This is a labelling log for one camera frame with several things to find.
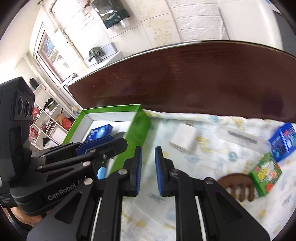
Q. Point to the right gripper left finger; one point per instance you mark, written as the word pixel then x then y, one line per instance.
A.
pixel 130 185

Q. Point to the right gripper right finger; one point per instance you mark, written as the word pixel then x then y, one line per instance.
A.
pixel 166 185

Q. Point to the blue medicine box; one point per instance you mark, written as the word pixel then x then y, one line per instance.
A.
pixel 99 132

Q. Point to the person's hand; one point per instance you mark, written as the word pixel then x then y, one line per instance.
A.
pixel 24 218

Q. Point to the white USB charger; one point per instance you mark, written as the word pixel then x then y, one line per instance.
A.
pixel 183 138

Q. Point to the white shelf unit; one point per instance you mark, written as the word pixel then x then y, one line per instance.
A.
pixel 51 121

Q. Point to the green open cardboard box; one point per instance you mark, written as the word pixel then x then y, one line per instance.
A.
pixel 129 119

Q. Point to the brown wooden comb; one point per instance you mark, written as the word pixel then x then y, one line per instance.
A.
pixel 241 181

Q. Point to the patterned white cloth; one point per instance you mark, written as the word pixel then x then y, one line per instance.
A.
pixel 152 217

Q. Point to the clear plastic case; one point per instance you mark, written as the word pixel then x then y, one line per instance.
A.
pixel 244 139

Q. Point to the small green card box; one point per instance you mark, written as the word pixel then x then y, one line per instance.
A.
pixel 265 174

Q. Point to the window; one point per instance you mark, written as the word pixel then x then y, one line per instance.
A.
pixel 56 54

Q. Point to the small blue card box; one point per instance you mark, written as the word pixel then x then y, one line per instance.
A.
pixel 283 142

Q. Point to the dark wooden headboard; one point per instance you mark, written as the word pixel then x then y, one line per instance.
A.
pixel 212 77

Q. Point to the dark wall dispenser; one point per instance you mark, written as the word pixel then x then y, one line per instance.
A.
pixel 112 12

